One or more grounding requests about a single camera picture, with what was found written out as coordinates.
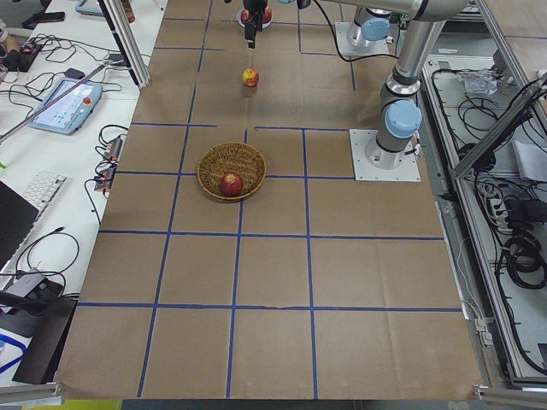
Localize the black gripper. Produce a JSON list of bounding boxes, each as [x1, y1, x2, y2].
[[243, 0, 268, 47]]

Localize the yellow red apple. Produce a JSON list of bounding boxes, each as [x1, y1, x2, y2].
[[242, 67, 260, 88]]

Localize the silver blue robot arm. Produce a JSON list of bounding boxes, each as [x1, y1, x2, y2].
[[346, 7, 391, 56], [347, 1, 468, 169]]

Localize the red apple on plate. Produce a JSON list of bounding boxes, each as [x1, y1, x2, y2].
[[240, 9, 250, 25], [262, 7, 273, 24]]

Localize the light blue plate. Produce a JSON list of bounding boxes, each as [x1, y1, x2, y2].
[[236, 9, 273, 29]]

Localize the woven wicker basket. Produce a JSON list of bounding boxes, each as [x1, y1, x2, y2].
[[197, 142, 266, 202]]

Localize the dark red apple in basket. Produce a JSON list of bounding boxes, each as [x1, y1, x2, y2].
[[221, 173, 244, 197]]

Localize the long metal rod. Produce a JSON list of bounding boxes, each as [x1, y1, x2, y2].
[[1, 60, 112, 141]]

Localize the blue teach pendant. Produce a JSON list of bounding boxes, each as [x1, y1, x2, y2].
[[29, 77, 103, 135]]

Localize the crumpled white paper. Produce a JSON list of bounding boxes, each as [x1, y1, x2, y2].
[[456, 69, 498, 96]]

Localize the white keyboard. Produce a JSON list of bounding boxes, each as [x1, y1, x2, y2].
[[22, 171, 68, 222]]

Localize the black laptop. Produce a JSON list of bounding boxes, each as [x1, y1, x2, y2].
[[0, 182, 38, 270]]

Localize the aluminium frame post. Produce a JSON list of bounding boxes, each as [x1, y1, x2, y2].
[[98, 0, 151, 89]]

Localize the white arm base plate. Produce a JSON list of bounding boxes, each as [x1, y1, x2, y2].
[[349, 129, 421, 183]]

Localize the black cable bundle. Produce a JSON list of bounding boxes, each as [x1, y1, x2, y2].
[[495, 232, 547, 291]]

